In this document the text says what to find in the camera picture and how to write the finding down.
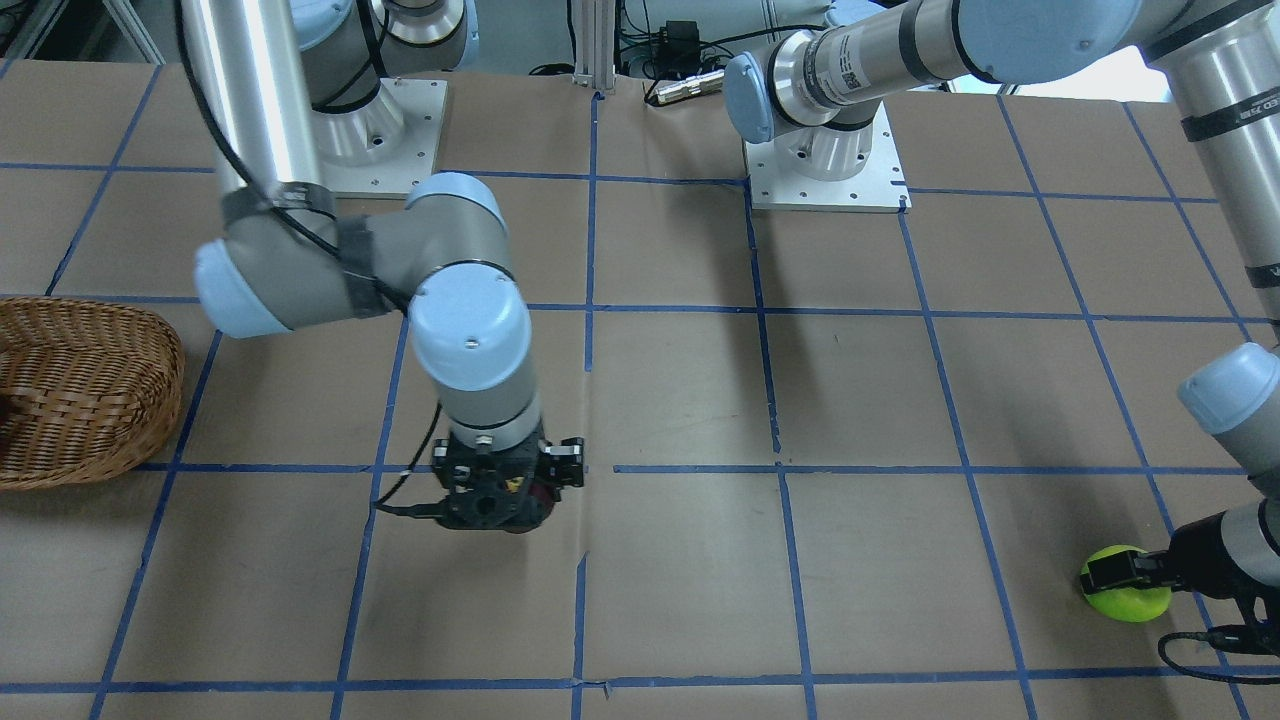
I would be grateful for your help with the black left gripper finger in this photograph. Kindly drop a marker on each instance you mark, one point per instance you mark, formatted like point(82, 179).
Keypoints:
point(1127, 570)

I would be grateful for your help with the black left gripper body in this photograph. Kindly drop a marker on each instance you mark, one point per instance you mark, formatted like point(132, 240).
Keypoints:
point(1205, 547)

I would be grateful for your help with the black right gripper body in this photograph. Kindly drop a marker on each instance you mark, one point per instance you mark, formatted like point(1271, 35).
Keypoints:
point(565, 463)

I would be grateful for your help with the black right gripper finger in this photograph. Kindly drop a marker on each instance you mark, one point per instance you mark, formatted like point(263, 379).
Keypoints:
point(563, 465)

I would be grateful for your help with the green apple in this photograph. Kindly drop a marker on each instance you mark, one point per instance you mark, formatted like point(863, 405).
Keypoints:
point(1128, 605)

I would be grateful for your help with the dark red apple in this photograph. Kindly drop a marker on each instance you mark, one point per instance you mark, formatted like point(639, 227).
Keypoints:
point(536, 507)

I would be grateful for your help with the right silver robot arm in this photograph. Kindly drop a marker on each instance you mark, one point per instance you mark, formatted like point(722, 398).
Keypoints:
point(288, 260)

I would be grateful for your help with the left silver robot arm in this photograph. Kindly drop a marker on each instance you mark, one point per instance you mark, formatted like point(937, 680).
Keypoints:
point(1220, 59)

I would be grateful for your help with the wicker basket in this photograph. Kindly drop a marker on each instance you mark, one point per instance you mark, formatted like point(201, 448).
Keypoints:
point(90, 390)

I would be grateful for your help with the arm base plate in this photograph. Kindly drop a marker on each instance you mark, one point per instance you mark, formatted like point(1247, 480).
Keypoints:
point(388, 146)
point(830, 169)

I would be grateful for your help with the aluminium frame post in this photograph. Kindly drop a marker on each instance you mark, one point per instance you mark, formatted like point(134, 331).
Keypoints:
point(595, 26)

